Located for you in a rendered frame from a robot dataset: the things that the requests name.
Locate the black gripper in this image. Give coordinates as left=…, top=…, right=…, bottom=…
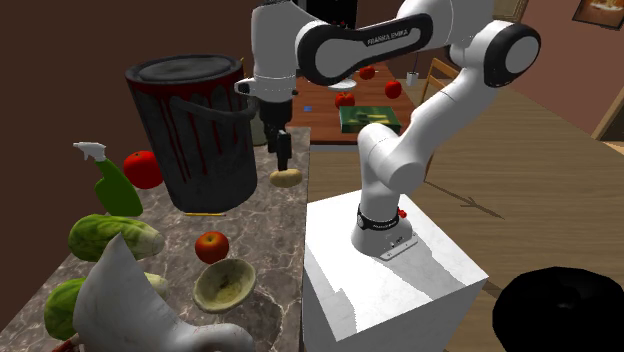
left=257, top=98, right=294, bottom=173

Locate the brown potato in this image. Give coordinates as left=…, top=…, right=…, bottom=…
left=269, top=167, right=304, bottom=190

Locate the brown dining table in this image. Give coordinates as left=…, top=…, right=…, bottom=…
left=286, top=60, right=426, bottom=146

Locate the black bucket with red drips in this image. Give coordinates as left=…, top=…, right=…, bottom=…
left=124, top=53, right=260, bottom=215

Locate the red apple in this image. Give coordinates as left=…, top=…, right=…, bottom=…
left=194, top=230, right=231, bottom=265

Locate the red tomato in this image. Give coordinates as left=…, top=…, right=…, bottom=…
left=122, top=150, right=165, bottom=191

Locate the beige bowl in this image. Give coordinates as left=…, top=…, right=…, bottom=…
left=192, top=257, right=258, bottom=315

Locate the green spray bottle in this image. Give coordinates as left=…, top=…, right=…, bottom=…
left=72, top=141, right=145, bottom=219

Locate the wooden chair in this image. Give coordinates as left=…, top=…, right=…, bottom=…
left=420, top=56, right=462, bottom=106

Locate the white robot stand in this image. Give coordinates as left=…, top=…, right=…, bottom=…
left=301, top=187, right=490, bottom=352

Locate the green lettuce head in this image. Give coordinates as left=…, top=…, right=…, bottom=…
left=67, top=213, right=166, bottom=263
left=43, top=272, right=171, bottom=342

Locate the black round object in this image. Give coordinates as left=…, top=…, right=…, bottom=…
left=491, top=266, right=624, bottom=352

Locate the framed wall picture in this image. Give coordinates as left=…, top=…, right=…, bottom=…
left=571, top=0, right=624, bottom=32

